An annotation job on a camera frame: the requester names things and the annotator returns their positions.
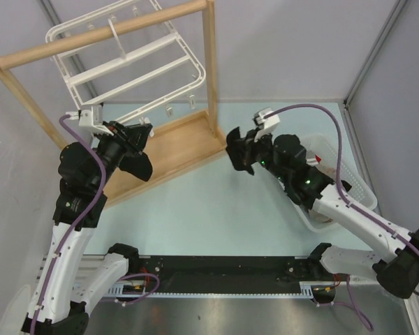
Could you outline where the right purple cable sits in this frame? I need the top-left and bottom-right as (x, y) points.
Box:
(265, 104), (419, 332)

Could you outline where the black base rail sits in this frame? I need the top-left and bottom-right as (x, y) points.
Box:
(69, 254), (413, 301)

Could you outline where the black sock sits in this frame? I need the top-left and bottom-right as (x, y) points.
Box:
(226, 126), (254, 175)
(119, 153), (153, 181)

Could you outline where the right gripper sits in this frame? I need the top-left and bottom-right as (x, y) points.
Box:
(233, 126), (289, 184)

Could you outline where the white plastic basket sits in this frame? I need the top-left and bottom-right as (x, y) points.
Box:
(294, 134), (377, 233)

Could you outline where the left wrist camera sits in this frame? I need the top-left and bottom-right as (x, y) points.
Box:
(65, 105), (105, 134)

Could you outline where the white plastic clip hanger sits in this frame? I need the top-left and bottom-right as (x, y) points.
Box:
(45, 0), (207, 126)

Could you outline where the wooden hanging rack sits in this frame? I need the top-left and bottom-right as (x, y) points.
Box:
(0, 1), (226, 205)

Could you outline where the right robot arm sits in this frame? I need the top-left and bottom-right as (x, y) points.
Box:
(226, 128), (419, 299)

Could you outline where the purple cable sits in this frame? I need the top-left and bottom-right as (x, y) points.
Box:
(29, 113), (108, 332)
(265, 104), (419, 332)

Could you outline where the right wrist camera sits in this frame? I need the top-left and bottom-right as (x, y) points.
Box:
(253, 107), (280, 142)

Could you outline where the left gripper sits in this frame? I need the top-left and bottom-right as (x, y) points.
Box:
(91, 120), (153, 190)

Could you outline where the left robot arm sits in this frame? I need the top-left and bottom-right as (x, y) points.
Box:
(21, 121), (153, 334)

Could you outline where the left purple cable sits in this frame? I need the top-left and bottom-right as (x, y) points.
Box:
(29, 113), (108, 332)

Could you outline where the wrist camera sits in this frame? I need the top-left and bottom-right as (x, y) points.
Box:
(253, 107), (280, 142)
(65, 105), (105, 134)

